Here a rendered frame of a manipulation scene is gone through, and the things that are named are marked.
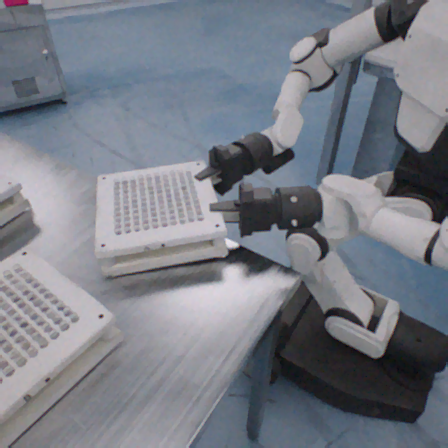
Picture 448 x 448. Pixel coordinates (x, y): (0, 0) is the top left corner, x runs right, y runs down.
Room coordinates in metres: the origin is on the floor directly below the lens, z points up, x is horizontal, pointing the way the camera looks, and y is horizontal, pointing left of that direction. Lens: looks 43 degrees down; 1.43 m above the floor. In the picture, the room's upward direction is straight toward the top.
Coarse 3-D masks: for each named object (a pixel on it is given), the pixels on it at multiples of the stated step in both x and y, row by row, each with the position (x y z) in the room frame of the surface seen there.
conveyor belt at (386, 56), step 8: (400, 40) 1.92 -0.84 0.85; (376, 48) 1.82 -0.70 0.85; (384, 48) 1.81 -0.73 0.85; (392, 48) 1.81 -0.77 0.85; (400, 48) 1.81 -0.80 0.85; (368, 56) 1.75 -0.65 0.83; (376, 56) 1.73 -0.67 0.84; (384, 56) 1.71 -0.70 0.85; (392, 56) 1.71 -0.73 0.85; (376, 64) 1.72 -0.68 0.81; (384, 64) 1.69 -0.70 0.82; (392, 64) 1.66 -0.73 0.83
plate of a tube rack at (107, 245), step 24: (168, 168) 0.71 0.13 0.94; (192, 168) 0.71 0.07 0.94; (120, 192) 0.63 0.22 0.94; (96, 216) 0.56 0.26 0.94; (120, 216) 0.55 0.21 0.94; (168, 216) 0.55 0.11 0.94; (216, 216) 0.55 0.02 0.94; (96, 240) 0.49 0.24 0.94; (120, 240) 0.49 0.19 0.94; (144, 240) 0.49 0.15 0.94; (168, 240) 0.49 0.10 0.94; (192, 240) 0.49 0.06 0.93
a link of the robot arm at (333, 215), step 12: (312, 192) 0.58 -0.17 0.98; (324, 192) 0.59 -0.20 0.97; (312, 204) 0.56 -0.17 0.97; (324, 204) 0.57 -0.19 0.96; (336, 204) 0.56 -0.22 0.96; (348, 204) 0.57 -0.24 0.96; (312, 216) 0.54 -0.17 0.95; (324, 216) 0.56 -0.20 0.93; (336, 216) 0.56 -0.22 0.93; (348, 216) 0.56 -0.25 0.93; (300, 228) 0.55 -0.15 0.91; (324, 228) 0.56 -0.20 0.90; (336, 228) 0.55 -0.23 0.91; (348, 228) 0.56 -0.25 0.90
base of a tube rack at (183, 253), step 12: (144, 252) 0.50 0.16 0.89; (156, 252) 0.50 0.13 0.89; (168, 252) 0.50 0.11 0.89; (180, 252) 0.50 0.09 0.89; (192, 252) 0.50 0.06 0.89; (204, 252) 0.50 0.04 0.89; (216, 252) 0.50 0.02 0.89; (120, 264) 0.47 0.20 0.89; (132, 264) 0.47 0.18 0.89; (144, 264) 0.47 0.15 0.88; (156, 264) 0.48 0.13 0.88; (168, 264) 0.48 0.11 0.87
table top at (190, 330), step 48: (0, 144) 0.95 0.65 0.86; (48, 192) 0.72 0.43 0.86; (96, 192) 0.72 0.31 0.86; (0, 240) 0.56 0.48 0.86; (48, 240) 0.56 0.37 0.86; (96, 288) 0.43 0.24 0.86; (144, 288) 0.43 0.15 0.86; (192, 288) 0.43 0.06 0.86; (240, 288) 0.43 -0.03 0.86; (288, 288) 0.43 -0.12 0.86; (144, 336) 0.33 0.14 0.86; (192, 336) 0.33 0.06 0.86; (240, 336) 0.33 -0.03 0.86; (96, 384) 0.25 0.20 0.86; (144, 384) 0.25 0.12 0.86; (192, 384) 0.25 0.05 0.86; (48, 432) 0.18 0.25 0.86; (96, 432) 0.18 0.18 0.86; (144, 432) 0.18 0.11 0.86; (192, 432) 0.18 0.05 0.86
